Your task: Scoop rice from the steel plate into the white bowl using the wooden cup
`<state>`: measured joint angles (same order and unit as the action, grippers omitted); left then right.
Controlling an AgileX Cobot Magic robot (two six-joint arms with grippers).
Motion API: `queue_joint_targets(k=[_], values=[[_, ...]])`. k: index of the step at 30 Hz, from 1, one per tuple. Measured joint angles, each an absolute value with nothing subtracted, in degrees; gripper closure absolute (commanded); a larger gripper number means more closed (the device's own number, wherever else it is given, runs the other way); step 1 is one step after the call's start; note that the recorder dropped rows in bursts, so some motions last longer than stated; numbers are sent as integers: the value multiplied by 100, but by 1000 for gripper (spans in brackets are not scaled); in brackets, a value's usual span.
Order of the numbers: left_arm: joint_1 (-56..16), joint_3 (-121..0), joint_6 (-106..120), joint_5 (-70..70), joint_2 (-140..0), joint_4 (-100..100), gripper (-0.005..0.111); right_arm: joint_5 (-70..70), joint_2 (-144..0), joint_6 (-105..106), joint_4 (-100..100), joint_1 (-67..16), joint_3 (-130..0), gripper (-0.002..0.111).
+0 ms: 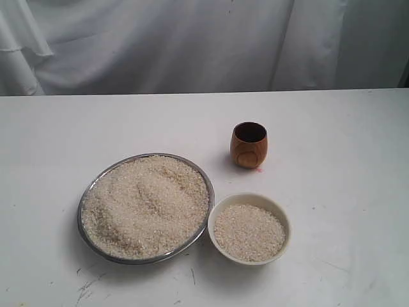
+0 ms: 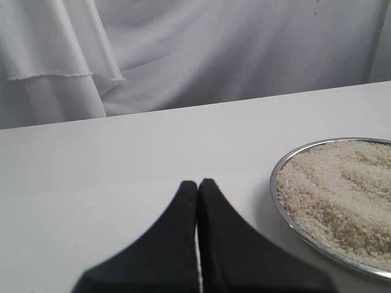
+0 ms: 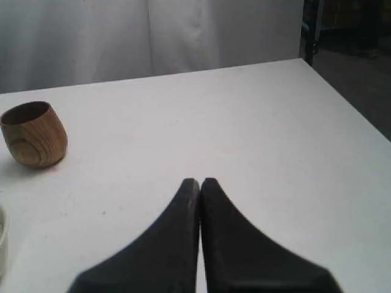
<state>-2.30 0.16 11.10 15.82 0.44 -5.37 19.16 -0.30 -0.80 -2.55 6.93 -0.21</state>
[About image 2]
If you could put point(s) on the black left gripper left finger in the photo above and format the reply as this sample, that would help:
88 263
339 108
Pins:
163 259

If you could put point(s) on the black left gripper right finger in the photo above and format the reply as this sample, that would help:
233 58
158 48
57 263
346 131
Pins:
234 257

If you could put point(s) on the steel plate of rice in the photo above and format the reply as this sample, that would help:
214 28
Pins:
335 195

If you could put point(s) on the white backdrop cloth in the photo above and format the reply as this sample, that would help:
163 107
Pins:
75 60

